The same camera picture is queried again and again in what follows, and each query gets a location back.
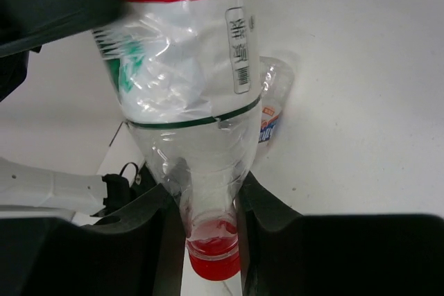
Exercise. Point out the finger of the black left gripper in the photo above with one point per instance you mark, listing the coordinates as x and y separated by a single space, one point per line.
27 25

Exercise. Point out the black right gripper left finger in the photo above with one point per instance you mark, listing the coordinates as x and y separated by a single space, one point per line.
137 250

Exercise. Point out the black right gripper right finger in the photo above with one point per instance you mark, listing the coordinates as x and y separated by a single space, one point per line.
283 252

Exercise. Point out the clear bottle red white label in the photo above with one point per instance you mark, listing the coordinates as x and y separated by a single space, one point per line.
186 74

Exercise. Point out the clear bottle orange blue label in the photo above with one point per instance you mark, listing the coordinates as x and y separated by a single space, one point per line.
277 77

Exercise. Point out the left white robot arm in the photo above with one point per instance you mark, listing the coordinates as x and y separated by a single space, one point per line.
35 187

